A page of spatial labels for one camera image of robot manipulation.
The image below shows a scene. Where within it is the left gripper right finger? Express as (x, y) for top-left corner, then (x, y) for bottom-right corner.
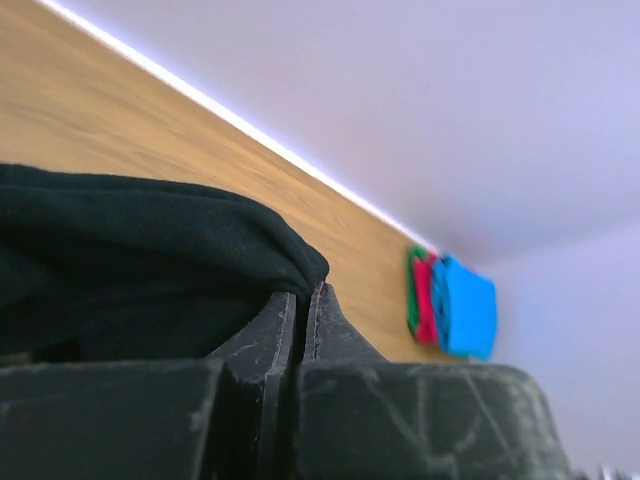
(295, 284), (572, 479)

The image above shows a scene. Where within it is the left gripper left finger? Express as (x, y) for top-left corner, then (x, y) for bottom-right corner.
(1, 293), (297, 479)

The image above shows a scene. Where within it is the black t-shirt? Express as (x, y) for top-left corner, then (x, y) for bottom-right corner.
(1, 164), (329, 361)

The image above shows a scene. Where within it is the folded blue t-shirt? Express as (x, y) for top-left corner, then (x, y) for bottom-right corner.
(431, 255), (497, 361)

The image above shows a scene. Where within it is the folded red t-shirt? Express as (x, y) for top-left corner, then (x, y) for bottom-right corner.
(411, 253), (439, 346)

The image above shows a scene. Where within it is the folded green t-shirt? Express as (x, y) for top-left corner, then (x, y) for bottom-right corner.
(407, 245), (428, 335)

